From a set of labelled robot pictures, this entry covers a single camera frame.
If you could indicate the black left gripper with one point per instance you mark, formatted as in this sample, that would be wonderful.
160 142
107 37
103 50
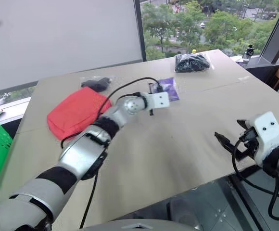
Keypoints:
151 112

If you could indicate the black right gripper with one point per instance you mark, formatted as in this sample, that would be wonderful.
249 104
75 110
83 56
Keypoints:
249 138

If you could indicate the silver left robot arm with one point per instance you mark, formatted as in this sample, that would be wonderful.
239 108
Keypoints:
81 151

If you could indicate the purple packet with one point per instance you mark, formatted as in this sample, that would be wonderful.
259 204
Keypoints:
169 87

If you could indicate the black item in clear bag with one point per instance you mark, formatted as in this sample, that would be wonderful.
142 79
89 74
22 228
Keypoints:
96 84

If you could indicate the red fabric pouch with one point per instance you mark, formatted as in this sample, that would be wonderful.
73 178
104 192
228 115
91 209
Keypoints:
74 111

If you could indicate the grey robot torso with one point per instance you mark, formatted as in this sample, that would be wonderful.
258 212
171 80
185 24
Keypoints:
139 225

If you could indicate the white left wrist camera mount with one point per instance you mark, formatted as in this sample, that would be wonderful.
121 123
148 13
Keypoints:
160 100

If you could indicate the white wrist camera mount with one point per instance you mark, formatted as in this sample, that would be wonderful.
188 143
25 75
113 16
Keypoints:
160 100
267 130

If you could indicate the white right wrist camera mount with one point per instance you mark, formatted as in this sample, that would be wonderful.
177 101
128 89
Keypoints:
267 130

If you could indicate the dark window frame post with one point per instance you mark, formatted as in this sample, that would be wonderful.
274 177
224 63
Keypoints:
139 29

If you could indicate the slanted dark window frame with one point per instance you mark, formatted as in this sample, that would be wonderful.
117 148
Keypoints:
276 31

